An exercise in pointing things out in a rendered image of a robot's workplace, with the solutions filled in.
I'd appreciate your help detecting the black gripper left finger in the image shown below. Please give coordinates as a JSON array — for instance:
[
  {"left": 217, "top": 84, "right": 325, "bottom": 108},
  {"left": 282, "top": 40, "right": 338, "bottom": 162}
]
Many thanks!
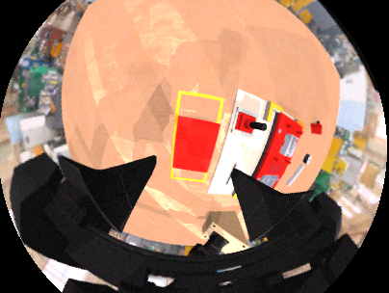
[{"left": 58, "top": 155, "right": 157, "bottom": 233}]

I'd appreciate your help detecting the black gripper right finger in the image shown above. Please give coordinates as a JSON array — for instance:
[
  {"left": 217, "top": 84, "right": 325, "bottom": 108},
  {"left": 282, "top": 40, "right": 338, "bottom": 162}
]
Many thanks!
[{"left": 230, "top": 169, "right": 315, "bottom": 243}]

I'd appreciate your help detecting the yellow rectangular outline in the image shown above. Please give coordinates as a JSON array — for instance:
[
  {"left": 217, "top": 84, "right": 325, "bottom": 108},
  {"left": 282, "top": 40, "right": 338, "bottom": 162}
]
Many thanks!
[{"left": 170, "top": 91, "right": 224, "bottom": 182}]

